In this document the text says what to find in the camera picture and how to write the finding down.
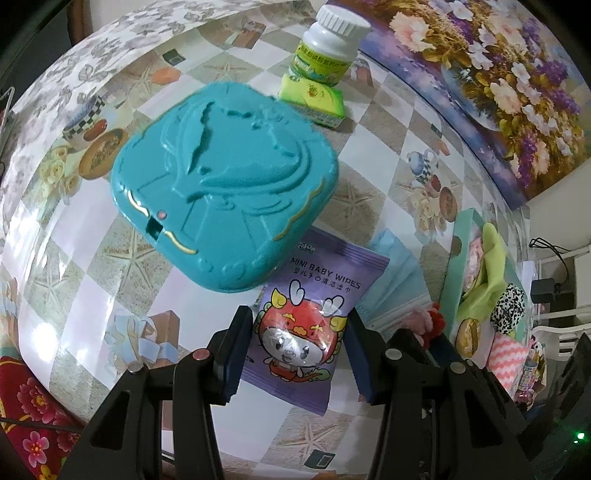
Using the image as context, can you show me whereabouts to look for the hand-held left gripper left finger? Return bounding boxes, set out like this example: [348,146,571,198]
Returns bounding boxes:
[69,305,254,480]

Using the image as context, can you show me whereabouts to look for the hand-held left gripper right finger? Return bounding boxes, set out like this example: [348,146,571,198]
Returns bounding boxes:
[344,309,529,480]

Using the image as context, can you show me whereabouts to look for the purple baby wipes pack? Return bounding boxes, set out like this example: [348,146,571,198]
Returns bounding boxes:
[242,226,391,416]

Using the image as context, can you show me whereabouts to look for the zebra print scrunchie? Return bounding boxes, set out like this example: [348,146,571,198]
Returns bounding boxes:
[489,284,527,335]

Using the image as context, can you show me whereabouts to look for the yellow-green cloth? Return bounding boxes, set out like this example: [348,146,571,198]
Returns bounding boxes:
[462,222,509,319]

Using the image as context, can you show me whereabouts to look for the white tray with teal rim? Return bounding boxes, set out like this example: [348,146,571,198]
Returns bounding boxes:
[438,209,548,402]

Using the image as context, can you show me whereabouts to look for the pink plush toy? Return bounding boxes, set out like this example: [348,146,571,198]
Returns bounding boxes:
[466,240,488,282]

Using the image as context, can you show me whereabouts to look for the colourful printed items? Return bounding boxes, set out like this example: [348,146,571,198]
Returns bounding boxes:
[517,339,548,404]

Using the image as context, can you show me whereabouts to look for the white plastic chair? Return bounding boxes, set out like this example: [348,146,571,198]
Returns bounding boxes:
[531,249,591,356]

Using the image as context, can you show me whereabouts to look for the pink chevron cloth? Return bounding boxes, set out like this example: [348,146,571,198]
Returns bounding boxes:
[485,333,529,391]

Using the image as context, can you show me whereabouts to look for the light blue face mask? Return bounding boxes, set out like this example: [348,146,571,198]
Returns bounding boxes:
[355,228,430,330]

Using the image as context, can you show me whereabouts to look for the red and pink plush ornament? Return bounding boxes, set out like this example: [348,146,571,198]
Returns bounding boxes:
[406,305,446,352]

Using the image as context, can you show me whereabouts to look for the black power adapter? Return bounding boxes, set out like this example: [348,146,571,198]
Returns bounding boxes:
[530,278,561,303]

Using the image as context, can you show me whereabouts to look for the checkered printed tablecloth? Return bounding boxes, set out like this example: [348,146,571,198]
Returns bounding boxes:
[0,0,546,480]

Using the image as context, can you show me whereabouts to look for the teal plastic case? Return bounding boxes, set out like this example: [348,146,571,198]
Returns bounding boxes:
[110,82,340,292]

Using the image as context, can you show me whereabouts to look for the red floral cloth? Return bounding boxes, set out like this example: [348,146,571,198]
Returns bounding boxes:
[0,355,88,480]

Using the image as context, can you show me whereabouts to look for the green tissue pack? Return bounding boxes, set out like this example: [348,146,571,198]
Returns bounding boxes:
[278,74,348,130]

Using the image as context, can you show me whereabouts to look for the large floral painting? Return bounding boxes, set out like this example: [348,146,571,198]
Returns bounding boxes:
[358,0,591,208]

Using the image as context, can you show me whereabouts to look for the white bottle with green label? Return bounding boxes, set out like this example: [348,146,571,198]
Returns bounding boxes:
[288,4,372,88]

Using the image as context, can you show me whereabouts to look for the black cable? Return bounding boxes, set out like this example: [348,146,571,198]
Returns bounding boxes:
[529,237,583,296]

